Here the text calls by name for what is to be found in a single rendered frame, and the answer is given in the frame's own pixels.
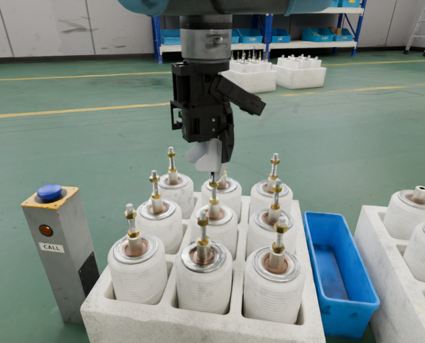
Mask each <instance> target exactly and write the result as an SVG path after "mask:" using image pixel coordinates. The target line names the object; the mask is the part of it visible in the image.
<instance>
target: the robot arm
mask: <svg viewBox="0 0 425 343"><path fill-rule="evenodd" d="M118 2H119V3H120V4H121V5H122V6H123V7H124V8H126V9H127V10H129V11H130V12H133V13H137V14H145V15H147V16H150V17H154V16H158V15H168V16H180V28H181V30H180V41H181V56H182V57H183V58H184V59H185V60H184V61H183V63H172V85H173V97H174V99H173V100H170V111H171V121H172V130H177V129H182V133H183V139H185V140H186V141H187V142H188V143H191V142H196V145H195V147H193V148H192V149H191V150H189V151H188V152H187V153H186V156H185V158H186V160H187V161H188V162H189V163H195V168H196V169H197V170H198V171H199V172H208V173H209V176H210V179H211V176H212V175H213V174H214V182H218V181H219V179H220V178H221V177H222V175H223V173H224V171H225V169H226V167H227V164H228V162H229V161H230V159H231V156H232V152H233V149H234V117H233V111H232V107H231V106H230V102H232V103H233V104H235V105H237V106H238V107H240V108H239V109H240V110H242V111H243V112H244V113H245V114H250V115H252V116H253V115H258V116H261V114H262V112H263V110H264V108H265V106H266V103H264V102H263V101H262V99H261V98H260V97H258V96H257V95H255V94H253V93H249V92H247V91H246V90H245V89H243V88H241V87H239V86H238V85H237V84H235V83H233V82H232V81H230V80H228V79H227V78H226V77H224V76H222V75H220V74H218V72H222V71H228V70H230V60H228V58H230V57H231V42H232V30H231V28H232V14H284V16H289V15H290V14H301V13H309V12H321V11H323V10H325V9H327V8H328V7H329V6H330V4H331V3H332V2H333V0H118ZM174 108H179V109H181V111H178V117H179V118H181V119H182V120H177V121H176V123H174V113H173V109H174ZM218 136H219V137H218Z"/></svg>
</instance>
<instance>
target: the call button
mask: <svg viewBox="0 0 425 343"><path fill-rule="evenodd" d="M61 192H62V188H61V185H60V184H47V185H44V186H42V187H40V188H39V189H38V190H37V196H38V197H40V198H42V199H43V200H51V199H55V198H57V197H58V196H59V195H60V194H61Z"/></svg>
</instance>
